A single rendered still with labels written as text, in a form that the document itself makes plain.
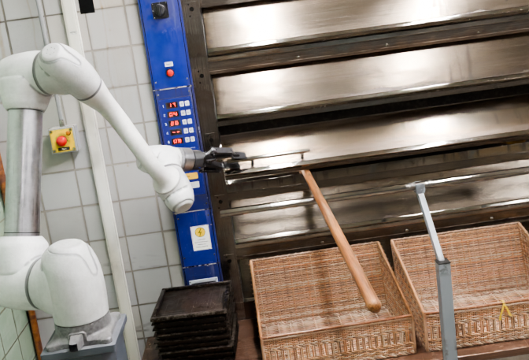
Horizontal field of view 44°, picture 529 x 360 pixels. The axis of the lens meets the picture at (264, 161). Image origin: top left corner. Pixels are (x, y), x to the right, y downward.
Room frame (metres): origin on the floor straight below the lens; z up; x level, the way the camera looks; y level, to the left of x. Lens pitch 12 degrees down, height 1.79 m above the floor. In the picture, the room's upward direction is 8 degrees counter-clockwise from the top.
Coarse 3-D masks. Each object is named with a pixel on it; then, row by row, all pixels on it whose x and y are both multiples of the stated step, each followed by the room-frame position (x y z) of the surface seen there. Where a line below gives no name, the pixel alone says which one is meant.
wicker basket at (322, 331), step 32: (288, 256) 2.60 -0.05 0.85; (320, 256) 2.60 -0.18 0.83; (384, 256) 2.51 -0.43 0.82; (256, 288) 2.56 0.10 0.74; (288, 288) 2.56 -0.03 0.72; (320, 288) 2.57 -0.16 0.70; (352, 288) 2.56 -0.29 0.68; (384, 288) 2.56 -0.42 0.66; (288, 320) 2.53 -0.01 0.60; (320, 320) 2.50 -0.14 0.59; (352, 320) 2.47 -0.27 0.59; (384, 320) 2.15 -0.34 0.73; (288, 352) 2.14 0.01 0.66; (320, 352) 2.23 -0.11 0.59; (352, 352) 2.14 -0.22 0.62; (384, 352) 2.15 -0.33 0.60; (416, 352) 2.15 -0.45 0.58
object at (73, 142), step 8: (56, 128) 2.54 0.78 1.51; (64, 128) 2.54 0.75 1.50; (72, 128) 2.54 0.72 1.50; (56, 136) 2.54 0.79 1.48; (64, 136) 2.54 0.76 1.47; (72, 136) 2.54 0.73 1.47; (56, 144) 2.54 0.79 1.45; (72, 144) 2.54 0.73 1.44; (80, 144) 2.61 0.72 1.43; (56, 152) 2.54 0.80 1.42; (64, 152) 2.54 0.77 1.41
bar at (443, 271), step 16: (464, 176) 2.28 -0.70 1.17; (480, 176) 2.27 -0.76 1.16; (496, 176) 2.27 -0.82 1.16; (352, 192) 2.27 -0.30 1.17; (368, 192) 2.26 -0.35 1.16; (384, 192) 2.27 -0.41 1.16; (416, 192) 2.26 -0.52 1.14; (240, 208) 2.26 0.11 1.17; (256, 208) 2.26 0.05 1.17; (272, 208) 2.26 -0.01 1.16; (432, 224) 2.17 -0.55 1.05; (432, 240) 2.13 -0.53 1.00; (448, 272) 2.04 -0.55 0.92; (448, 288) 2.04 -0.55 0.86; (448, 304) 2.04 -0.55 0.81; (448, 320) 2.04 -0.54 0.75; (448, 336) 2.04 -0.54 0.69; (448, 352) 2.04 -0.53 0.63
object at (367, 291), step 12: (312, 180) 2.37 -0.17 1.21; (312, 192) 2.26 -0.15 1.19; (324, 204) 2.05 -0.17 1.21; (324, 216) 1.95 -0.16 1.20; (336, 228) 1.79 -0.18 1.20; (336, 240) 1.71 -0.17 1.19; (348, 252) 1.59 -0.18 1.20; (348, 264) 1.53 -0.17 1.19; (360, 276) 1.42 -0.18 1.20; (360, 288) 1.38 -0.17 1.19; (372, 288) 1.36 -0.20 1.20; (372, 300) 1.29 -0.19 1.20; (372, 312) 1.29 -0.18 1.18
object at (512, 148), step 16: (496, 144) 2.69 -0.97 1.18; (512, 144) 2.66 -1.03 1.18; (528, 144) 2.66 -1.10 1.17; (384, 160) 2.67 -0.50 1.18; (400, 160) 2.64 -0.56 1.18; (416, 160) 2.65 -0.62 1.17; (432, 160) 2.65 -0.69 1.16; (448, 160) 2.65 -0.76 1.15; (272, 176) 2.65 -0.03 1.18; (288, 176) 2.63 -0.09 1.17; (320, 176) 2.64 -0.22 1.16; (336, 176) 2.64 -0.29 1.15
